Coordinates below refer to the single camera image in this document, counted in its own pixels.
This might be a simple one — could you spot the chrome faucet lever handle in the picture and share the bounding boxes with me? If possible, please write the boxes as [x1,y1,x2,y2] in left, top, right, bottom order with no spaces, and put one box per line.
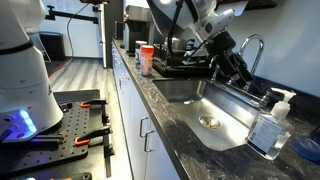
[259,90,283,108]

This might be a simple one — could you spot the orange lid creamer container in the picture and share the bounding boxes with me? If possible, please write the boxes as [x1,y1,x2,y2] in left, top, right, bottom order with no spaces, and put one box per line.
[140,45,154,76]

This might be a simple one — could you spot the orange black clamp near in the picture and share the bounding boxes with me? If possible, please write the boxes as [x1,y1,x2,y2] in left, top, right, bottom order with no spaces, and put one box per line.
[74,125,112,147]

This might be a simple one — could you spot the clear sanitizer pump bottle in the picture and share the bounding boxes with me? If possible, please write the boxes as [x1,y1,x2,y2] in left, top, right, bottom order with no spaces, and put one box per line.
[247,88,296,160]

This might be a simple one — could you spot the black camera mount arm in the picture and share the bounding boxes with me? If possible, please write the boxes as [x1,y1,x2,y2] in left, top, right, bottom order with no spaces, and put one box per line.
[45,5,98,24]

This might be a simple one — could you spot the white lid dark canister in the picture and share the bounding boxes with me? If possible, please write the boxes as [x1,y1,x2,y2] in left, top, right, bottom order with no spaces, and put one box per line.
[135,40,147,69]

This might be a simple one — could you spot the blue round coaster object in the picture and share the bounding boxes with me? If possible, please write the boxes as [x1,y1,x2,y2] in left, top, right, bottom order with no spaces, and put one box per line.
[291,135,320,162]

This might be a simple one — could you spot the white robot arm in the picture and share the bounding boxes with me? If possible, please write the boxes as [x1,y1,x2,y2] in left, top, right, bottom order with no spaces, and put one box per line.
[0,0,252,144]

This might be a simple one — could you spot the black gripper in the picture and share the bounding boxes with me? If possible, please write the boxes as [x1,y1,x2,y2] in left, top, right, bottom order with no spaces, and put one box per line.
[206,31,252,88]

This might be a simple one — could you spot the orange black clamp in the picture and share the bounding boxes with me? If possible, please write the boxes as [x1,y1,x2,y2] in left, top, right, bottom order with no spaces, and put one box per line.
[74,125,112,147]
[80,99,107,108]

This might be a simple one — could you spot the stainless steel sink basin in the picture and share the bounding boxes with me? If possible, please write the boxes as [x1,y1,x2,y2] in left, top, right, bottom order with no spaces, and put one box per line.
[153,79,260,151]

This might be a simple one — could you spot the white cabinet front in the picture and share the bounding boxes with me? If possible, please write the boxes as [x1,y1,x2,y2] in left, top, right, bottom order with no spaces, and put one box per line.
[112,42,180,180]

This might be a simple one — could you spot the orange black clamp far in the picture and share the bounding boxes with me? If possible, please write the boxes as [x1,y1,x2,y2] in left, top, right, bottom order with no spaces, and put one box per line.
[80,99,107,108]

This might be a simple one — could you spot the black coffee maker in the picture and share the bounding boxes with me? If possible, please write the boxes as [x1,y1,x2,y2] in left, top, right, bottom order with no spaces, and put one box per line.
[123,5,153,57]

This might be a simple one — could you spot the paper towel dispenser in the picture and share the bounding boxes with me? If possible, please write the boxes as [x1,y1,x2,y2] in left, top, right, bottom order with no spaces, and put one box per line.
[215,0,277,16]

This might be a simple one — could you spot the chrome gooseneck faucet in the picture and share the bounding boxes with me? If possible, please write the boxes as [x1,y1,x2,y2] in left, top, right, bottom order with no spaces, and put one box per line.
[238,33,265,93]

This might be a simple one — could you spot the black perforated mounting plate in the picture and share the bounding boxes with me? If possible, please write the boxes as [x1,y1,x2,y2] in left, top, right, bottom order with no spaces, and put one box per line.
[0,102,90,176]

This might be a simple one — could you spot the stainless steel pot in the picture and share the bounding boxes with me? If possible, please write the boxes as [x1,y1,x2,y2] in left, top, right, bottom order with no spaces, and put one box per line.
[171,37,186,50]

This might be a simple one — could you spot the black dish drying rack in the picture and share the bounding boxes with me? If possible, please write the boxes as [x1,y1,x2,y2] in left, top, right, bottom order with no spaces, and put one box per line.
[153,44,214,77]

